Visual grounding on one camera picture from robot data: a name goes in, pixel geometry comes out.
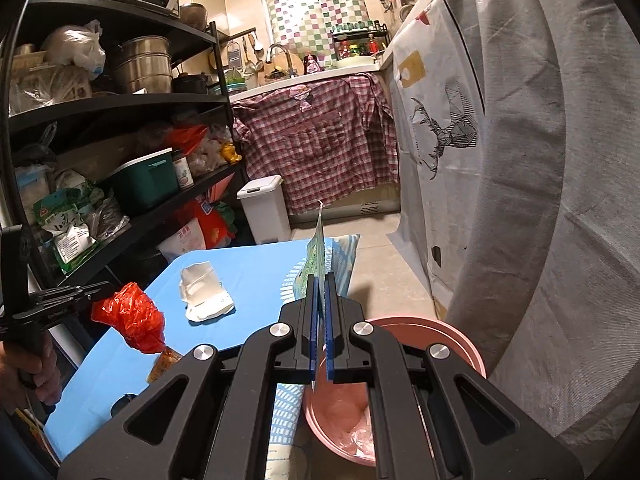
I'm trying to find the pink plastic bin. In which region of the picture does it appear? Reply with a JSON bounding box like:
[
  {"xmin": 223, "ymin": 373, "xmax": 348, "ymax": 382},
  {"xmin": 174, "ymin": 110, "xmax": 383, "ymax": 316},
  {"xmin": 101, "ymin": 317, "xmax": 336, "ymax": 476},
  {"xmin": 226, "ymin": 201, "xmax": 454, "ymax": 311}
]
[{"xmin": 302, "ymin": 316, "xmax": 487, "ymax": 468}]

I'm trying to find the grey nonwoven cloth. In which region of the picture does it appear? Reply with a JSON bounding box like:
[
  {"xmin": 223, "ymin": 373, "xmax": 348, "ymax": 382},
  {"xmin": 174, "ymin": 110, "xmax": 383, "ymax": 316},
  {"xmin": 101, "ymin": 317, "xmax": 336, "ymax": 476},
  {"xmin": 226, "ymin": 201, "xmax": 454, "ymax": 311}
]
[{"xmin": 440, "ymin": 0, "xmax": 640, "ymax": 461}]

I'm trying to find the red plaid cloth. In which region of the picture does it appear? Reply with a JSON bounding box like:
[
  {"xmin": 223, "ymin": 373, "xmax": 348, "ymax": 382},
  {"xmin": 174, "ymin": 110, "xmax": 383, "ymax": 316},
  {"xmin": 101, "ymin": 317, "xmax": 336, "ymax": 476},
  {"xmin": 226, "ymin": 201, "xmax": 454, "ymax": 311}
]
[{"xmin": 232, "ymin": 74, "xmax": 401, "ymax": 213}]

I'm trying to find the person's left hand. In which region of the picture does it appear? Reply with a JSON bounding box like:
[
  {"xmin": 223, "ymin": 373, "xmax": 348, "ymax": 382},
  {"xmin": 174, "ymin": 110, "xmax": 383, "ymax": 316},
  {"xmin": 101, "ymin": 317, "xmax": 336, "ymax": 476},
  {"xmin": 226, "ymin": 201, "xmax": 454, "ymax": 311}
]
[{"xmin": 0, "ymin": 332, "xmax": 61, "ymax": 403}]

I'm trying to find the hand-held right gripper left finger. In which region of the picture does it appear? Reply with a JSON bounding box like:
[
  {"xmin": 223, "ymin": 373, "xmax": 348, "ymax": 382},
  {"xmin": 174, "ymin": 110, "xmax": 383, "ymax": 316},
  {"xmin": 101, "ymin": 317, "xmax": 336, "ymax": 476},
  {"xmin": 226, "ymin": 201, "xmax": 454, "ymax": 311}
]
[{"xmin": 57, "ymin": 274, "xmax": 321, "ymax": 480}]

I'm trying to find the white plastic bag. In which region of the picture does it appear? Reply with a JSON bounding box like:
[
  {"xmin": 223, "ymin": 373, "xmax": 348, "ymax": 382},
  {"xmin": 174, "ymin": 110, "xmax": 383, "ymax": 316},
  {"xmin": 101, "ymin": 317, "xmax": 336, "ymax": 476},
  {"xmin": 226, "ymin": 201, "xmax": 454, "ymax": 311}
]
[{"xmin": 42, "ymin": 20, "xmax": 107, "ymax": 81}]

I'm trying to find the yellow packet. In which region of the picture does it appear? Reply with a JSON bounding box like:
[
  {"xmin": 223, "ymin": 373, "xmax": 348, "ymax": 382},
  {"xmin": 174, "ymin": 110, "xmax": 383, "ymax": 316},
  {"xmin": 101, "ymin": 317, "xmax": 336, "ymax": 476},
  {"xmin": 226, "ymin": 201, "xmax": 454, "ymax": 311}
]
[{"xmin": 146, "ymin": 345, "xmax": 183, "ymax": 386}]

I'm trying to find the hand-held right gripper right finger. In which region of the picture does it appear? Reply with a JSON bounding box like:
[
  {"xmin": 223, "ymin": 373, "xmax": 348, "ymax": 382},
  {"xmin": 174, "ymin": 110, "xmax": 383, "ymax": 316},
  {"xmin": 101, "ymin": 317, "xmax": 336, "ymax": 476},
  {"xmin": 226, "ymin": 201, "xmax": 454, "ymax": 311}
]
[{"xmin": 324, "ymin": 272, "xmax": 585, "ymax": 480}]

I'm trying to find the red sack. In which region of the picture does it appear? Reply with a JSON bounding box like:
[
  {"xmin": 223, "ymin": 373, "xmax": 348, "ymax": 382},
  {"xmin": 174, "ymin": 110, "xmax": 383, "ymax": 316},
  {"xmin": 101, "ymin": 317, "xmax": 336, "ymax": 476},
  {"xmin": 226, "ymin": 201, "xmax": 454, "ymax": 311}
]
[{"xmin": 192, "ymin": 200, "xmax": 236, "ymax": 251}]

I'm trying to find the checkered window covering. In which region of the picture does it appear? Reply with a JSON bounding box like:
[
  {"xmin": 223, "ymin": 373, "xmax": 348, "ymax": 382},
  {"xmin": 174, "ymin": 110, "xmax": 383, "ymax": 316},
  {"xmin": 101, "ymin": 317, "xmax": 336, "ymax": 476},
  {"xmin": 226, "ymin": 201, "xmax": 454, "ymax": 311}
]
[{"xmin": 260, "ymin": 0, "xmax": 368, "ymax": 58}]

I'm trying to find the green box with white lid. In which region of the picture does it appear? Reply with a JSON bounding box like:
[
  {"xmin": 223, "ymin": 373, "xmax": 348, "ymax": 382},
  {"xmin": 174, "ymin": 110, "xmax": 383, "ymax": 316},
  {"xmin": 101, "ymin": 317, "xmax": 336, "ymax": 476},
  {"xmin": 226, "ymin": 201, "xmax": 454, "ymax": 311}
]
[{"xmin": 107, "ymin": 147, "xmax": 180, "ymax": 216}]

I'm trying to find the white deer-print cloth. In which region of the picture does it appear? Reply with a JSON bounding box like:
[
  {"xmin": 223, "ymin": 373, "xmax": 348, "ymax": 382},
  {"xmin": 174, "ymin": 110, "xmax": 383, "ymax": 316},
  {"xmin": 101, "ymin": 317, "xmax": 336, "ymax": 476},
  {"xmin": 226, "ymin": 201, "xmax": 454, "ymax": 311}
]
[{"xmin": 385, "ymin": 0, "xmax": 496, "ymax": 311}]

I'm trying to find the black pot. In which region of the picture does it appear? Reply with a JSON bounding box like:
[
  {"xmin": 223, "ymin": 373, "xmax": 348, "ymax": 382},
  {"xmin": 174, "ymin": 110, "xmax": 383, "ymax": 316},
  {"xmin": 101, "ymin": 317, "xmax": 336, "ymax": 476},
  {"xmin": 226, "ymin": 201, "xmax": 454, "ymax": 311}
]
[{"xmin": 172, "ymin": 72, "xmax": 210, "ymax": 95}]

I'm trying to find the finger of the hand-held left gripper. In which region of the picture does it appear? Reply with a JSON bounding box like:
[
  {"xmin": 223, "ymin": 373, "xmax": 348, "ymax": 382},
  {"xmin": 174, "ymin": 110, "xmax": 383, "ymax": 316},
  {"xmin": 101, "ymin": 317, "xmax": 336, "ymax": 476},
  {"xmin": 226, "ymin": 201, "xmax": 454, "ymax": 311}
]
[
  {"xmin": 30, "ymin": 281, "xmax": 116, "ymax": 303},
  {"xmin": 10, "ymin": 296, "xmax": 103, "ymax": 328}
]

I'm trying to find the green food packet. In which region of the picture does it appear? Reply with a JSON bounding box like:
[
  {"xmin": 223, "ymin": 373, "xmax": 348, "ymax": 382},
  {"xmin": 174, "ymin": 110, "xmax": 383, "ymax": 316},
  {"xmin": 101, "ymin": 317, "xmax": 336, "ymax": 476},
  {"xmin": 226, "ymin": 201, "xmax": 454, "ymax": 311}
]
[{"xmin": 32, "ymin": 187, "xmax": 101, "ymax": 276}]

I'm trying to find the red plastic bag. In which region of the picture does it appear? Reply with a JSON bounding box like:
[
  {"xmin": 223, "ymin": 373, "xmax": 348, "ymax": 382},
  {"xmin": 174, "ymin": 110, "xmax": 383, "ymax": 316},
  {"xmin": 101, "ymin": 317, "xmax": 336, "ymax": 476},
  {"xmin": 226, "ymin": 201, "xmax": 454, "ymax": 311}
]
[{"xmin": 90, "ymin": 282, "xmax": 166, "ymax": 355}]

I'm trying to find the green snack packet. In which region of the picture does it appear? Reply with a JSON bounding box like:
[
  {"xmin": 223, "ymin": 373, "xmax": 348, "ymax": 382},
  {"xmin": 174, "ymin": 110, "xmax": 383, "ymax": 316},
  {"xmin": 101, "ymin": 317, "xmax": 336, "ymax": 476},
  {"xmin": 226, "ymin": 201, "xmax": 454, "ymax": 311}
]
[{"xmin": 294, "ymin": 200, "xmax": 333, "ymax": 393}]

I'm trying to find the black spice rack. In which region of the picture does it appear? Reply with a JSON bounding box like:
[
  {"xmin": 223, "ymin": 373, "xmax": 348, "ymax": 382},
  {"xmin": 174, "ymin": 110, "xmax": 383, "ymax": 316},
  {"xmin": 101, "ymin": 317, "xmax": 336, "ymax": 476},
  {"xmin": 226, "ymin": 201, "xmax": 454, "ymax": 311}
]
[{"xmin": 331, "ymin": 20, "xmax": 390, "ymax": 58}]

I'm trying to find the steel pot stack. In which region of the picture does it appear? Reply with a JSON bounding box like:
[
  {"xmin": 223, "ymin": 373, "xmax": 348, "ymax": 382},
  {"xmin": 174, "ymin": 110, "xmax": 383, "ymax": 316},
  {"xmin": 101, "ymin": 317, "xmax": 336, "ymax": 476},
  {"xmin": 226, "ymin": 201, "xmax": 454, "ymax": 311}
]
[{"xmin": 111, "ymin": 36, "xmax": 173, "ymax": 95}]

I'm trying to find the small can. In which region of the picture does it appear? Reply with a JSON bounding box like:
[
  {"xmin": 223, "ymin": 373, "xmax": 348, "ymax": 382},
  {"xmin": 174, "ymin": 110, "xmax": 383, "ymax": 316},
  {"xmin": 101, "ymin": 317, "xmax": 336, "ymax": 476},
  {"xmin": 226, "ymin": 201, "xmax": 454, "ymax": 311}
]
[{"xmin": 172, "ymin": 156, "xmax": 195, "ymax": 190}]

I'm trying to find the white pedal bin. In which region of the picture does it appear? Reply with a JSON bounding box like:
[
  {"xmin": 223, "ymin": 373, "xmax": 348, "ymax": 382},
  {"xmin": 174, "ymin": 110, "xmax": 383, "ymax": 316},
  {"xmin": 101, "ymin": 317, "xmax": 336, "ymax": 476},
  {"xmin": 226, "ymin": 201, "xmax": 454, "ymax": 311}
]
[{"xmin": 236, "ymin": 175, "xmax": 292, "ymax": 246}]

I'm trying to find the white tissue pack wrapper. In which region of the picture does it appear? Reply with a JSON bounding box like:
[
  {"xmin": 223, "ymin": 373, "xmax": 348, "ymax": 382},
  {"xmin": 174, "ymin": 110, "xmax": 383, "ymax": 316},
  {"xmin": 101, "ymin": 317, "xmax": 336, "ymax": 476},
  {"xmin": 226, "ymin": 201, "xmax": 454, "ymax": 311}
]
[{"xmin": 179, "ymin": 261, "xmax": 236, "ymax": 323}]

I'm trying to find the metal faucet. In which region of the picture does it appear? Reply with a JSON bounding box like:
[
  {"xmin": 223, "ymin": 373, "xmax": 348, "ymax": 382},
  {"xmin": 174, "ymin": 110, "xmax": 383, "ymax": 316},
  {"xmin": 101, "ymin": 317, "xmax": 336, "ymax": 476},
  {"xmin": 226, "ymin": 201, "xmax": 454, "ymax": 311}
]
[{"xmin": 265, "ymin": 43, "xmax": 296, "ymax": 78}]

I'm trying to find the black metal shelf rack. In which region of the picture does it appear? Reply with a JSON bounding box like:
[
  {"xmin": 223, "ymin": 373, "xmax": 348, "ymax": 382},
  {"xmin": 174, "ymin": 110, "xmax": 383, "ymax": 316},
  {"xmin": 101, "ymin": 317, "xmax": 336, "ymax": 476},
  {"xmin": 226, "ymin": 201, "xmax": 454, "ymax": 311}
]
[{"xmin": 0, "ymin": 0, "xmax": 251, "ymax": 311}]

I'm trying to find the white sack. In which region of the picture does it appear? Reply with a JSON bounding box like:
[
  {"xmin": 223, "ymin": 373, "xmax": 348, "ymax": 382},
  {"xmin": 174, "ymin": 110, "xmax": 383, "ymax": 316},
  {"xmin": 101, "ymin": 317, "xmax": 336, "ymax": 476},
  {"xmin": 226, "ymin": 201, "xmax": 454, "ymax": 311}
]
[{"xmin": 157, "ymin": 220, "xmax": 207, "ymax": 263}]

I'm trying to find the orange plastic bag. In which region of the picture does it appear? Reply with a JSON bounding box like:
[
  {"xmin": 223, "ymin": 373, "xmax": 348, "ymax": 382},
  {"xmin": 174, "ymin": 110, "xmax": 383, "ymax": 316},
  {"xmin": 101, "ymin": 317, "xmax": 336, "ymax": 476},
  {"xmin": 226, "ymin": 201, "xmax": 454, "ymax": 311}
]
[{"xmin": 165, "ymin": 125, "xmax": 208, "ymax": 153}]

